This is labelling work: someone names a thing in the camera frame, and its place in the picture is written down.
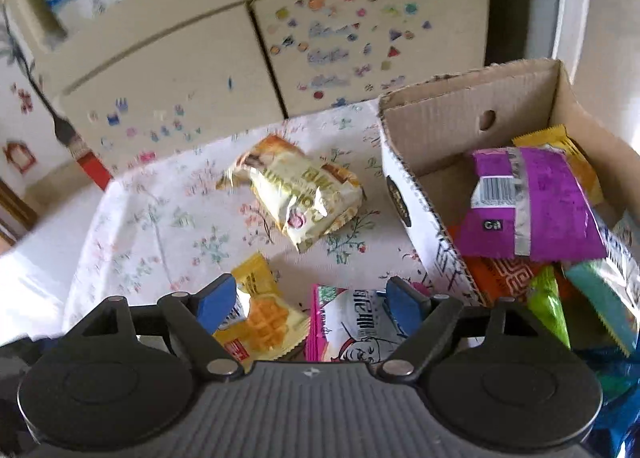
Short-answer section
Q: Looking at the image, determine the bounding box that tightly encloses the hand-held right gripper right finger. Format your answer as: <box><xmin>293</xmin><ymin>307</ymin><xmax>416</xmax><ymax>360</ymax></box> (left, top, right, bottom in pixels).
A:
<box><xmin>375</xmin><ymin>277</ymin><xmax>538</xmax><ymax>384</ymax></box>

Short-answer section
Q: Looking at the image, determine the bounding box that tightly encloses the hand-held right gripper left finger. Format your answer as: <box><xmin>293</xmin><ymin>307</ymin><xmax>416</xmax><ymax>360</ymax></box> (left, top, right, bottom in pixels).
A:
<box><xmin>80</xmin><ymin>274</ymin><xmax>243</xmax><ymax>381</ymax></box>

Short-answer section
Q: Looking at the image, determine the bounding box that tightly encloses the yellow waffle snack packet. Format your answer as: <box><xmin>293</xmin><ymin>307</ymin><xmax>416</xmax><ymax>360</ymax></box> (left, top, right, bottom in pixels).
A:
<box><xmin>212</xmin><ymin>252</ymin><xmax>311</xmax><ymax>363</ymax></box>

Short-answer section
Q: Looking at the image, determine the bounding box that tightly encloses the pink edged cartoon snack packet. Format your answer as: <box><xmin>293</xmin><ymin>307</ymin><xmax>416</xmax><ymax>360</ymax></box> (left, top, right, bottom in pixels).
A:
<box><xmin>305</xmin><ymin>283</ymin><xmax>431</xmax><ymax>364</ymax></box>

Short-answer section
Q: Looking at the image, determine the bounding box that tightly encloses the orange snack packet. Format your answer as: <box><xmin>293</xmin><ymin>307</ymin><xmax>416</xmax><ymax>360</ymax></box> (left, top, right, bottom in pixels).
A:
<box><xmin>446</xmin><ymin>225</ymin><xmax>576</xmax><ymax>309</ymax></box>

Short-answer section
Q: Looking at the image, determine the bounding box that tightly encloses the green snack packet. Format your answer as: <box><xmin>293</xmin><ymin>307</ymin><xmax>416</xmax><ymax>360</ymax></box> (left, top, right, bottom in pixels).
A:
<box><xmin>525</xmin><ymin>264</ymin><xmax>572</xmax><ymax>351</ymax></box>

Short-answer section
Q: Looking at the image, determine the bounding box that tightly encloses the purple snack packet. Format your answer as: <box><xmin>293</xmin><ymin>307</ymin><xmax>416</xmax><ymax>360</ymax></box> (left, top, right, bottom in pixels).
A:
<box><xmin>457</xmin><ymin>147</ymin><xmax>608</xmax><ymax>259</ymax></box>

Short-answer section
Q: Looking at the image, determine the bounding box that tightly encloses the light blue snack packet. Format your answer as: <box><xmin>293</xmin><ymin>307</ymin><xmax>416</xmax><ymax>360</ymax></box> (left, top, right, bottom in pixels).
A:
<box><xmin>562</xmin><ymin>258</ymin><xmax>640</xmax><ymax>358</ymax></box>

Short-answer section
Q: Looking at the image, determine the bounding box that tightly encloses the cardboard box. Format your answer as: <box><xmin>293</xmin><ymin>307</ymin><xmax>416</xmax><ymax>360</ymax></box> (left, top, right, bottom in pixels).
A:
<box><xmin>377</xmin><ymin>58</ymin><xmax>640</xmax><ymax>354</ymax></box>

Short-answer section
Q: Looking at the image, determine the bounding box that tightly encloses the shiny dark blue snack packet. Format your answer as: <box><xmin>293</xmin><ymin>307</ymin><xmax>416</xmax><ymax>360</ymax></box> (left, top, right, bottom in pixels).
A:
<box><xmin>570</xmin><ymin>343</ymin><xmax>640</xmax><ymax>458</ymax></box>

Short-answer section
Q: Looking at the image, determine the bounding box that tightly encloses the floral tablecloth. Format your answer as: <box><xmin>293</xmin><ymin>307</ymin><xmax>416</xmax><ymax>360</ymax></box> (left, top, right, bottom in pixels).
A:
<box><xmin>65</xmin><ymin>100</ymin><xmax>481</xmax><ymax>364</ymax></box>

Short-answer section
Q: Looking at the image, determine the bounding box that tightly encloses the gold cream snack packet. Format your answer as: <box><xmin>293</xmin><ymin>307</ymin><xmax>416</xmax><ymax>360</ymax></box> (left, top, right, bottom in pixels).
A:
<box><xmin>216</xmin><ymin>134</ymin><xmax>366</xmax><ymax>253</ymax></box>

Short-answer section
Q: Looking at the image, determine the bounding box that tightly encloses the red box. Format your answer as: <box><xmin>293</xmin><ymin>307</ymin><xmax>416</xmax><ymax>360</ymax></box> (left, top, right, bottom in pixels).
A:
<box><xmin>75</xmin><ymin>150</ymin><xmax>113</xmax><ymax>191</ymax></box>

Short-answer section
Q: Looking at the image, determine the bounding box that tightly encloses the cream cabinet with stickers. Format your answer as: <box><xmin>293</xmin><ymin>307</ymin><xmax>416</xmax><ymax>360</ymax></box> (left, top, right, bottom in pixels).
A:
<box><xmin>0</xmin><ymin>0</ymin><xmax>493</xmax><ymax>173</ymax></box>

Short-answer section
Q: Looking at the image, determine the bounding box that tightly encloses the wooden door frame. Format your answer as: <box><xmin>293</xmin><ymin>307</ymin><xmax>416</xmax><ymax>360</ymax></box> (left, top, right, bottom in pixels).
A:
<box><xmin>0</xmin><ymin>178</ymin><xmax>38</xmax><ymax>243</ymax></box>

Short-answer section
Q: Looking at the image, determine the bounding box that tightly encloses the red house wall sticker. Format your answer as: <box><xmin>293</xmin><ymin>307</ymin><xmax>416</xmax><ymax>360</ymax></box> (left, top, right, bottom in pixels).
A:
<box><xmin>2</xmin><ymin>139</ymin><xmax>36</xmax><ymax>173</ymax></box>

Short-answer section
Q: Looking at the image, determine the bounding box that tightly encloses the red flower wall sticker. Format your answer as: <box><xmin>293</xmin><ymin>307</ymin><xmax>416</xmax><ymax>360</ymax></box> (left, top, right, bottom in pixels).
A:
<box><xmin>12</xmin><ymin>85</ymin><xmax>33</xmax><ymax>113</ymax></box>

